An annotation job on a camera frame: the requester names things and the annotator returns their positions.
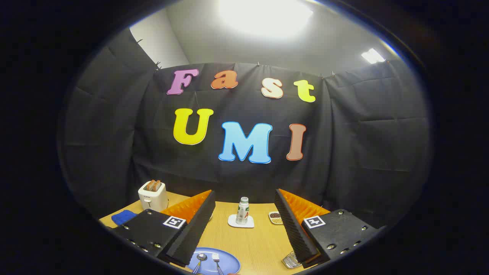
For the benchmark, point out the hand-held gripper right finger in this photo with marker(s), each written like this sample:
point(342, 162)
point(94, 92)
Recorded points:
point(296, 233)

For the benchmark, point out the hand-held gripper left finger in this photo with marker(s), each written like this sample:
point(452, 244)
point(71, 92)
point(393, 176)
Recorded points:
point(191, 233)

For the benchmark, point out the white divided bean dish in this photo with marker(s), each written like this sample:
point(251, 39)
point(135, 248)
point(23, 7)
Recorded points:
point(275, 217)

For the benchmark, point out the white square coaster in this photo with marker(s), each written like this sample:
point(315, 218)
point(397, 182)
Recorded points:
point(232, 222)

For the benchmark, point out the blue round plate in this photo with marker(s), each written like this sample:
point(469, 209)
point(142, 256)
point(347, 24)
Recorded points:
point(229, 263)

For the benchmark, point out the white toaster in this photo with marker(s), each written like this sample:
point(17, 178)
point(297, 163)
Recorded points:
point(153, 200)

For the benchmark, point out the white green drink bottle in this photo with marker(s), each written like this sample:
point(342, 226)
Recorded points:
point(242, 212)

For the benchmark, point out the brown toast slice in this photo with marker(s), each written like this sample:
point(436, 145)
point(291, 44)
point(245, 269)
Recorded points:
point(149, 186)
point(157, 185)

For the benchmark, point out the blue folded cloth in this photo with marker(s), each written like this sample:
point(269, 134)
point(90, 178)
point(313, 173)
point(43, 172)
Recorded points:
point(123, 217)

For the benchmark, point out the small ceiling light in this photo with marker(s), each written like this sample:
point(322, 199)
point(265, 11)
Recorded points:
point(372, 56)

